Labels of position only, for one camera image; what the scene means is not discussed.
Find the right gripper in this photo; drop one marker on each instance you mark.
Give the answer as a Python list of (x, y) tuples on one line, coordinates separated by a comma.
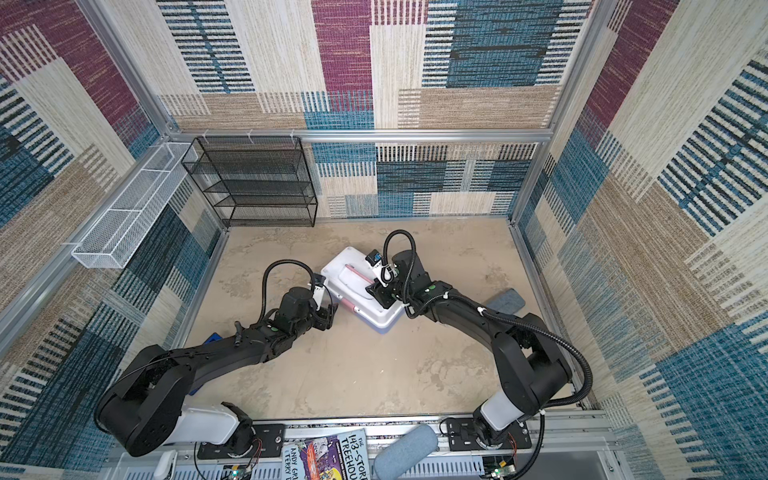
[(379, 292)]

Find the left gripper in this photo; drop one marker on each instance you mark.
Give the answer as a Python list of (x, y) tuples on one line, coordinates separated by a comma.
[(326, 316)]

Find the blue white plastic toolbox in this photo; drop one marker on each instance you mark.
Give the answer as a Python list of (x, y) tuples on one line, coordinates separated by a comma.
[(347, 276)]

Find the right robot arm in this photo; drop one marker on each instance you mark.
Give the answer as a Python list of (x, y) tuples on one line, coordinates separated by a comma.
[(537, 369)]

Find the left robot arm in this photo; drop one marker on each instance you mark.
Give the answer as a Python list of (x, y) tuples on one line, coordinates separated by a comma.
[(146, 408)]

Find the grey sponge block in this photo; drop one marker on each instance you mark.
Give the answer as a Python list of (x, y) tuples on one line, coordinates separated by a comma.
[(508, 302)]

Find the colourful children's book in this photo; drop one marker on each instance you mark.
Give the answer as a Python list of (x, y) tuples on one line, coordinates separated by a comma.
[(342, 456)]

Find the black mesh shelf rack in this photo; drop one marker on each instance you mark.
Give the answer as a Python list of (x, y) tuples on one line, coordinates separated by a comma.
[(254, 181)]

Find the grey foam roller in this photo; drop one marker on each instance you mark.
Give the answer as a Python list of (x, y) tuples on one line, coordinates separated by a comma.
[(396, 459)]

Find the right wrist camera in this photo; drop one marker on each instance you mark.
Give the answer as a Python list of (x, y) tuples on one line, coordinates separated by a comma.
[(384, 273)]

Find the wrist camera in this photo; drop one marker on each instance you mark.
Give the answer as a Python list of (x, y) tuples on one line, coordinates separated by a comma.
[(321, 294), (384, 273)]

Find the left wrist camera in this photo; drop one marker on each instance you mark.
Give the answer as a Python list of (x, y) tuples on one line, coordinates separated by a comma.
[(321, 294)]

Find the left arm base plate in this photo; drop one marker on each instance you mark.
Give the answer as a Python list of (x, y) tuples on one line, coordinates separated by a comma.
[(247, 442)]

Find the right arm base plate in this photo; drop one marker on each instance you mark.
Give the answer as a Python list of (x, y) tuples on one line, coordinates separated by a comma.
[(465, 434)]

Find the white wire mesh basket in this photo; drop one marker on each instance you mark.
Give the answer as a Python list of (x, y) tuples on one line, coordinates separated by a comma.
[(117, 234)]

